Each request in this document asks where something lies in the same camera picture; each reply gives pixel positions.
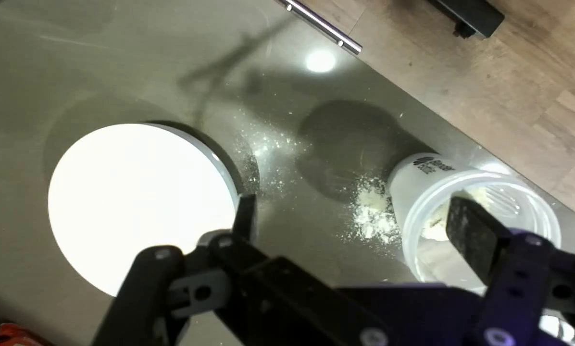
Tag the clear plastic deli container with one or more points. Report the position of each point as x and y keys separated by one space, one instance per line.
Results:
x=426 y=193

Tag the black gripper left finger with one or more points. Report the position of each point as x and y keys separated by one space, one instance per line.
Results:
x=234 y=289

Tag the black clamp bar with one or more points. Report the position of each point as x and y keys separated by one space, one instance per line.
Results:
x=469 y=16

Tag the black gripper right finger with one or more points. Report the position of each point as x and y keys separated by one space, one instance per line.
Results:
x=509 y=276

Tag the white bowl with powder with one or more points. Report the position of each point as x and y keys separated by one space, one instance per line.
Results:
x=132 y=205

